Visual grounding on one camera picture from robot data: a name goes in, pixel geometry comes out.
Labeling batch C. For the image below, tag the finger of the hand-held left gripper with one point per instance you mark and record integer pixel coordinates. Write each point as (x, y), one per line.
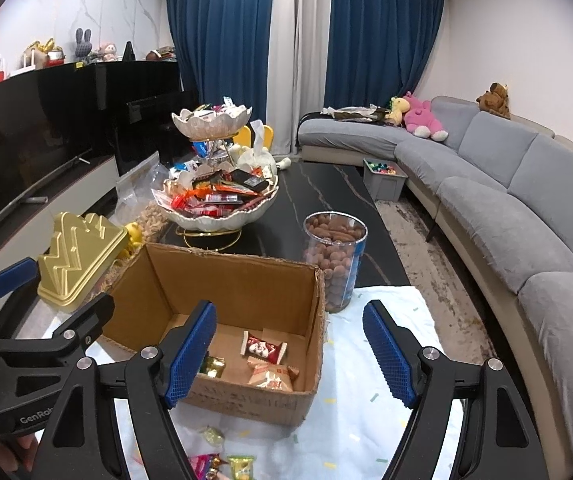
(81, 317)
(11, 275)

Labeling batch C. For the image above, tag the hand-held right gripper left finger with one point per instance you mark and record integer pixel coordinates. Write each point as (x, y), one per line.
(191, 355)

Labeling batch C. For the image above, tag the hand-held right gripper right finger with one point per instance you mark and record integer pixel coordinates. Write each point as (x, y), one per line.
(391, 355)

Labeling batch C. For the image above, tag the white red snack packet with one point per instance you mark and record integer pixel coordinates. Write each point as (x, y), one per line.
(264, 347)

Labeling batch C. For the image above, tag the green gold candy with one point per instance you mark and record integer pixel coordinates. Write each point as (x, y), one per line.
(214, 435)

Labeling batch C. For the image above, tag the rose gold snack packet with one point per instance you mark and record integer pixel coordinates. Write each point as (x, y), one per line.
(271, 377)

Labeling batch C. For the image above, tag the brown cardboard box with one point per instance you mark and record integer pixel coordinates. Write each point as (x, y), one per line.
(246, 290)

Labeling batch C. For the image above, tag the pink snack packet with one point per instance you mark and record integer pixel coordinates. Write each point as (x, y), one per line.
(205, 466)

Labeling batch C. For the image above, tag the green snack packet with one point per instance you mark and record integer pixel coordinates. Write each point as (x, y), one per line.
(241, 466)

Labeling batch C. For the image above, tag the heap of assorted bowl snacks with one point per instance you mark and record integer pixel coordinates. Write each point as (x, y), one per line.
(216, 195)

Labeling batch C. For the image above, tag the person's left hand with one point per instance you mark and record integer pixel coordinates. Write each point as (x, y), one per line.
(24, 444)

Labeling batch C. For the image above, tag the gold lid candy container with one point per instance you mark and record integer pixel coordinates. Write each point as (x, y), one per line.
(81, 260)

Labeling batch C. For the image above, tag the light blue sprinkle tablecloth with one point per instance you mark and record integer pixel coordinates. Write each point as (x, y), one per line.
(346, 410)

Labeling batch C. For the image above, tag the small yellow toy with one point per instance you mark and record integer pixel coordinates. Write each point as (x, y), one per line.
(134, 237)

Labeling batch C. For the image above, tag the clear round chocolate jar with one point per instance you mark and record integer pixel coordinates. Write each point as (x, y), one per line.
(336, 270)

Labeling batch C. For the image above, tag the grey television cabinet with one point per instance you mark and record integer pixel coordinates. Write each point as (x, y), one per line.
(91, 185)

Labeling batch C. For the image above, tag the clear bag of peanuts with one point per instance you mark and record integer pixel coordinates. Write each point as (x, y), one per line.
(141, 195)

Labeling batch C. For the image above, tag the black television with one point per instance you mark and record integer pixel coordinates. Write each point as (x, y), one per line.
(26, 135)

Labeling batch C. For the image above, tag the grey storage bin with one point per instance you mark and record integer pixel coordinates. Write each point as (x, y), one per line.
(386, 187)

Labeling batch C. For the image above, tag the grey sectional sofa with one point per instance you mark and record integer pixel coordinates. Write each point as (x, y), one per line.
(466, 195)

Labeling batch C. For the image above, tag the white plush toy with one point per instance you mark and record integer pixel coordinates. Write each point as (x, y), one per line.
(259, 160)

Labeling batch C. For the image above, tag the white router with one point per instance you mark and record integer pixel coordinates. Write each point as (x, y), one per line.
(29, 60)

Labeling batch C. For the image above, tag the small red box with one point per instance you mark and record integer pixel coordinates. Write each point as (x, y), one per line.
(55, 57)

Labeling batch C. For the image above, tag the small yellow chair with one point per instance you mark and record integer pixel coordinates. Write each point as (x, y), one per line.
(266, 137)
(242, 136)

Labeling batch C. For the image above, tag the white tiered shell bowl stand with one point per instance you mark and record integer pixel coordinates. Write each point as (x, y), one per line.
(206, 127)

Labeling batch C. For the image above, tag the gold bow ornament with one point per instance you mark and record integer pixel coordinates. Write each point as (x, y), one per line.
(46, 46)

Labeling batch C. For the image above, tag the grey bunny plush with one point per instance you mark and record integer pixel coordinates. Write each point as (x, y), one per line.
(83, 47)

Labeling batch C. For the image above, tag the small pink doll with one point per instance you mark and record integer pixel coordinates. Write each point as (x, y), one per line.
(106, 52)

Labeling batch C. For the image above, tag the pink plush toy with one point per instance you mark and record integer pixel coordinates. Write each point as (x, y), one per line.
(424, 115)

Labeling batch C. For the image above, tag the dark clothes pile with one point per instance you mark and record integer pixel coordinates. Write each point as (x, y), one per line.
(354, 112)

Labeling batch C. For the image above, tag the heap of small wrapped candies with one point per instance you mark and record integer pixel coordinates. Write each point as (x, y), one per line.
(216, 109)

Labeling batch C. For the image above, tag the yellow plush toy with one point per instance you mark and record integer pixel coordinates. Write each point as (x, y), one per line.
(399, 107)

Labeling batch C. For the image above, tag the black metronome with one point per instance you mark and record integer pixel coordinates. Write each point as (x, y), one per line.
(129, 52)

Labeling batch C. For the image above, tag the brown basket of items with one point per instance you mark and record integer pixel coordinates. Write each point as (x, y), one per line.
(160, 53)

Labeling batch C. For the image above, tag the brown plush bear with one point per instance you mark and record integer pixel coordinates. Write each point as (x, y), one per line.
(496, 100)

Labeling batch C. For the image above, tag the white sheer curtain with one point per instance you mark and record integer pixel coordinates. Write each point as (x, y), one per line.
(301, 60)

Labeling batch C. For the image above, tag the blue curtain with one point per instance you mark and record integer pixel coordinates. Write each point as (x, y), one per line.
(221, 35)
(381, 35)

